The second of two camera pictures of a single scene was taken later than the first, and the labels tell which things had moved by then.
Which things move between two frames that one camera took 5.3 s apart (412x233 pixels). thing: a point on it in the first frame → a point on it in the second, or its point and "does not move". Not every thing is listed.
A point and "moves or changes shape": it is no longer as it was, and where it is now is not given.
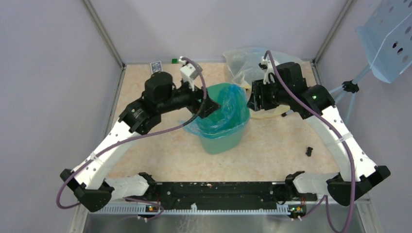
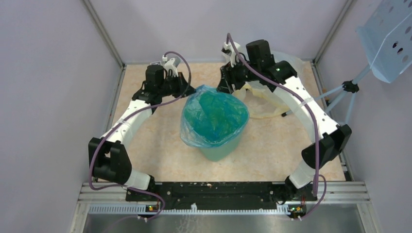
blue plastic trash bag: [234, 112] moves or changes shape
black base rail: [227, 195] does not move
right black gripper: [257, 101] → [228, 78]
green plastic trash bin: [222, 131] → [221, 152]
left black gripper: [195, 95] → [184, 89]
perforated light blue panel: [386, 39] does not move
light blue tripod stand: [347, 89] does not move
